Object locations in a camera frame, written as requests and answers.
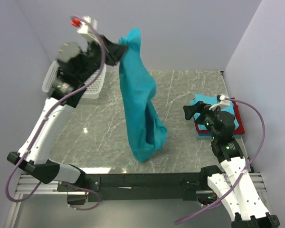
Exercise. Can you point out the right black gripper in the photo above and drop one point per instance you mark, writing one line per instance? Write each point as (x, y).
(198, 107)

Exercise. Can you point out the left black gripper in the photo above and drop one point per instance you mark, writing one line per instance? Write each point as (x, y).
(113, 52)

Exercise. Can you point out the teal t-shirt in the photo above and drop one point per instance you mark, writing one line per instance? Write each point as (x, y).
(146, 132)

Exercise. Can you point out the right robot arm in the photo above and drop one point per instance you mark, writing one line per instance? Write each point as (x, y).
(232, 184)

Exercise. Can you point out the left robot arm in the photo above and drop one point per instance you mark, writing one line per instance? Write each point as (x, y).
(75, 66)

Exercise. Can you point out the folded grey-blue t-shirt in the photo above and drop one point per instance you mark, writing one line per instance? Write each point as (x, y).
(208, 136)

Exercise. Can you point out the white perforated plastic basket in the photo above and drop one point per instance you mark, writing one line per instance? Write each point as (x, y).
(92, 92)

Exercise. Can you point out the folded red t-shirt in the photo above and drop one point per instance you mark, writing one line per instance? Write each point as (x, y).
(238, 121)

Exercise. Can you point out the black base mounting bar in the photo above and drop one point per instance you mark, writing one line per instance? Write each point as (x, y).
(149, 186)

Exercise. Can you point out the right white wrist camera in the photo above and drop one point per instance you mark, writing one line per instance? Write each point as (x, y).
(223, 102)

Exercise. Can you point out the aluminium frame rail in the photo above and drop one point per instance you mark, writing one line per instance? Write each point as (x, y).
(27, 183)

